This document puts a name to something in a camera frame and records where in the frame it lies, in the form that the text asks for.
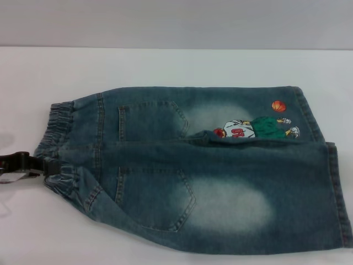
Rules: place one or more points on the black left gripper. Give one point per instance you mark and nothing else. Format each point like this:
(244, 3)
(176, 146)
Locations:
(13, 161)

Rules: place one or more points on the blue denim shorts with cartoon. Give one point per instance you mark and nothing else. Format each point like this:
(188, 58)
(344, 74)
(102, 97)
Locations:
(220, 179)

